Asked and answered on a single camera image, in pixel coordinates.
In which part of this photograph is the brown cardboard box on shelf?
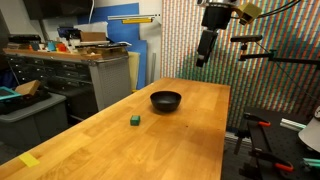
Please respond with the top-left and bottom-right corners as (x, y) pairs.
(80, 31), (106, 42)

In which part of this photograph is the yellow sticky note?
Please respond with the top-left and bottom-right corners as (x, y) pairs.
(18, 152), (40, 167)

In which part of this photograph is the black clamp with orange handles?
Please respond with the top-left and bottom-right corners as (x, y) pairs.
(239, 112), (294, 180)

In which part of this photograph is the black bowl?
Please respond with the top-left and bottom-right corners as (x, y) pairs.
(150, 91), (182, 112)

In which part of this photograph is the grey plastic storage bin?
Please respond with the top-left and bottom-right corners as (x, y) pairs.
(0, 93), (68, 150)

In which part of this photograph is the cardboard box on bin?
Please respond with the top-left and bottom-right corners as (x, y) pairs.
(15, 80), (41, 96)

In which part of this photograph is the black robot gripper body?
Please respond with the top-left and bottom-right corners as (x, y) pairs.
(200, 0), (239, 30)

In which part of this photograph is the white lamp shade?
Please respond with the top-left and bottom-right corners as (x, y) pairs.
(298, 106), (320, 153)

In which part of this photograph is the black camera on stand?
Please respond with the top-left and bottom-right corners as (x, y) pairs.
(230, 35), (320, 70)

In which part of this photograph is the yellow-green wrist camera mount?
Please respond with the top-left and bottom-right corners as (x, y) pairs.
(236, 3), (262, 25)

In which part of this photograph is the yellow level tool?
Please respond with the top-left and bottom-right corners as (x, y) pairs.
(122, 18), (153, 24)

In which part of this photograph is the grey perforated metal cabinet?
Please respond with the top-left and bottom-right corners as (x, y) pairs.
(4, 48), (131, 121)

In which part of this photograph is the green cube block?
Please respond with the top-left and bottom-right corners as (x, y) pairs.
(130, 115), (141, 126)

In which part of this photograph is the blue foam board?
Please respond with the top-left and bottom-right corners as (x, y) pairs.
(91, 3), (147, 89)

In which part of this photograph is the teal tray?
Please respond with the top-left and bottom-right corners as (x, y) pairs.
(0, 86), (21, 101)

